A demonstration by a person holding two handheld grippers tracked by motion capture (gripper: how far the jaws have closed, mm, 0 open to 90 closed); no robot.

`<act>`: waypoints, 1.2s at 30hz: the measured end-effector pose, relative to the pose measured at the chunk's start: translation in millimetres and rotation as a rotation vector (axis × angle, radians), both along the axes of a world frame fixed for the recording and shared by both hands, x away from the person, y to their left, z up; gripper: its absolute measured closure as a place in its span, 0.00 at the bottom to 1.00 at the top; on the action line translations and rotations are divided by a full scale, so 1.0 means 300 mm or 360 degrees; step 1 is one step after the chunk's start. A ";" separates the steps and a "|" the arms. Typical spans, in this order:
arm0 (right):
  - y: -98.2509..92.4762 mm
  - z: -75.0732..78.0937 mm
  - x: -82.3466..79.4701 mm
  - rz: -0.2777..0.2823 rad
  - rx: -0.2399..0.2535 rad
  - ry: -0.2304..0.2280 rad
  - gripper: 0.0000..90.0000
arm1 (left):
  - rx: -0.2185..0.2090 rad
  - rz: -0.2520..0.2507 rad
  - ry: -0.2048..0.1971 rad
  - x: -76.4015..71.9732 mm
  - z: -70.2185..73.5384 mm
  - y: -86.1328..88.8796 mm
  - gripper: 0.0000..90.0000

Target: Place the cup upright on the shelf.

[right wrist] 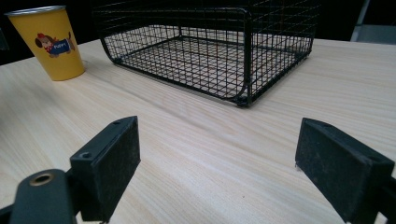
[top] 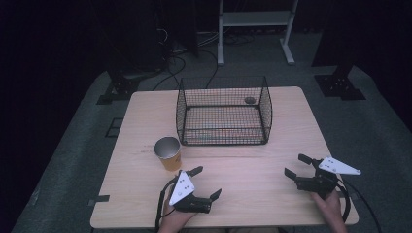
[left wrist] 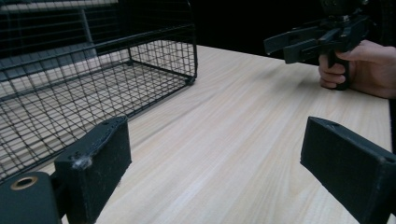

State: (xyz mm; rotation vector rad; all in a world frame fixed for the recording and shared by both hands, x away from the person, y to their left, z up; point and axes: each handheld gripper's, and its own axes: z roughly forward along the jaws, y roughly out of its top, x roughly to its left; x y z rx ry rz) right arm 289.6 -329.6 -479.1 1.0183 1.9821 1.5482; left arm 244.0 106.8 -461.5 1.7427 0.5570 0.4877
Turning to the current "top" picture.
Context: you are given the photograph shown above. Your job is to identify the black stand base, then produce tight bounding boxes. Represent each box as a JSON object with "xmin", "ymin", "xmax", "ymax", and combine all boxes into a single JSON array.
[
  {"xmin": 313, "ymin": 64, "xmax": 367, "ymax": 102},
  {"xmin": 96, "ymin": 71, "xmax": 144, "ymax": 106}
]

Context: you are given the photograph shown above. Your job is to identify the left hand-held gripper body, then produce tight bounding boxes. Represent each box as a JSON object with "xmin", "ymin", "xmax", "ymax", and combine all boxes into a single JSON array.
[{"xmin": 168, "ymin": 170, "xmax": 214, "ymax": 215}]

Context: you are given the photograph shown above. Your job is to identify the person's left hand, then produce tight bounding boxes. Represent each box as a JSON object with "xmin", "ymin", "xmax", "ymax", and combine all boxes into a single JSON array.
[{"xmin": 157, "ymin": 193, "xmax": 197, "ymax": 233}]

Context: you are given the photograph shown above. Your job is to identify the black tape strip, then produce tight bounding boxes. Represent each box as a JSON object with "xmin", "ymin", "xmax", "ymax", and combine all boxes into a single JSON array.
[{"xmin": 86, "ymin": 194, "xmax": 111, "ymax": 207}]

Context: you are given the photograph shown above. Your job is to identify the black floor cables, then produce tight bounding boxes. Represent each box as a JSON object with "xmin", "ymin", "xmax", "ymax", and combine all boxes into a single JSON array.
[{"xmin": 151, "ymin": 28, "xmax": 224, "ymax": 92}]

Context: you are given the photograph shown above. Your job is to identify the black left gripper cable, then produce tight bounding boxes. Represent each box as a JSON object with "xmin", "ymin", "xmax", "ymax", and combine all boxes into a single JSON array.
[{"xmin": 154, "ymin": 180, "xmax": 179, "ymax": 233}]

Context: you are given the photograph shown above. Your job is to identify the person's right hand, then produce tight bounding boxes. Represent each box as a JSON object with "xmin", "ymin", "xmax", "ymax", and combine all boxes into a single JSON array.
[{"xmin": 310, "ymin": 189, "xmax": 346, "ymax": 225}]

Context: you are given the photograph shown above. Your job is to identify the orange paper cup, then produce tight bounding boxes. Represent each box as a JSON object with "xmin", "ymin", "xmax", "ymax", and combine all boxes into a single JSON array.
[{"xmin": 154, "ymin": 136, "xmax": 183, "ymax": 172}]

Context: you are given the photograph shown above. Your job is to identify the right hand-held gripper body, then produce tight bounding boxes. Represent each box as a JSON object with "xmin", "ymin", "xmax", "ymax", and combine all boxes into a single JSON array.
[{"xmin": 294, "ymin": 156, "xmax": 361, "ymax": 199}]

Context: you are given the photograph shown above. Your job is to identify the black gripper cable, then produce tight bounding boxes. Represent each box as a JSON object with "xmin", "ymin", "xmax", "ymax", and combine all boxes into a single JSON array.
[
  {"xmin": 154, "ymin": 180, "xmax": 179, "ymax": 233},
  {"xmin": 335, "ymin": 178, "xmax": 384, "ymax": 233}
]

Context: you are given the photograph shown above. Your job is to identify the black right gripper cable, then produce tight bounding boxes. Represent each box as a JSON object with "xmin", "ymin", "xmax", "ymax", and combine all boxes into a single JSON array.
[{"xmin": 335, "ymin": 178, "xmax": 384, "ymax": 233}]

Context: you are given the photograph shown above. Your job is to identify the black wire mesh basket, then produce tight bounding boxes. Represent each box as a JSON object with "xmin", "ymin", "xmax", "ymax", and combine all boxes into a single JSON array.
[{"xmin": 175, "ymin": 76, "xmax": 273, "ymax": 147}]

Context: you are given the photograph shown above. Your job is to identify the white metal stand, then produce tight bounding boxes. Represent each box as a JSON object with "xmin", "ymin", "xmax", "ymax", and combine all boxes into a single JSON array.
[{"xmin": 217, "ymin": 0, "xmax": 299, "ymax": 67}]

